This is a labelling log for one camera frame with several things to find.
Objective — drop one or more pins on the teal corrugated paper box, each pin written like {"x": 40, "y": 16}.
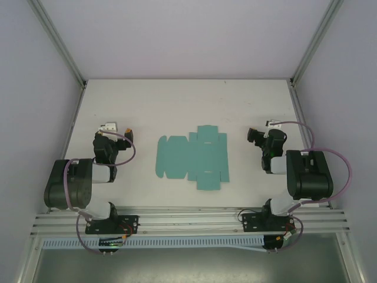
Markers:
{"x": 191, "y": 156}

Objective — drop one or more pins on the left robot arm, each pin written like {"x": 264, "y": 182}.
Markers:
{"x": 67, "y": 182}

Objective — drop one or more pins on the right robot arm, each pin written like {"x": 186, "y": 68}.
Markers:
{"x": 309, "y": 174}

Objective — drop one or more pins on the aluminium cross beam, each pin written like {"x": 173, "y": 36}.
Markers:
{"x": 188, "y": 219}

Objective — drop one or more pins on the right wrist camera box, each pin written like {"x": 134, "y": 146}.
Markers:
{"x": 273, "y": 123}

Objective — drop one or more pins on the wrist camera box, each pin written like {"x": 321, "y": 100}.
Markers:
{"x": 108, "y": 127}
{"x": 273, "y": 123}

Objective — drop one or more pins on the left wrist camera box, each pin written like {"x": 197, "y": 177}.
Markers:
{"x": 108, "y": 127}

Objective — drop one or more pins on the aluminium table side rail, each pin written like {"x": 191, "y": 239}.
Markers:
{"x": 302, "y": 118}
{"x": 72, "y": 129}

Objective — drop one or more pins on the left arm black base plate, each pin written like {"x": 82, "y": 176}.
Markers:
{"x": 100, "y": 227}

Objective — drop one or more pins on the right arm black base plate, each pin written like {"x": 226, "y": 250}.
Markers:
{"x": 253, "y": 224}

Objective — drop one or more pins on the aluminium frame post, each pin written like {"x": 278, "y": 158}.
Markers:
{"x": 316, "y": 41}
{"x": 56, "y": 41}

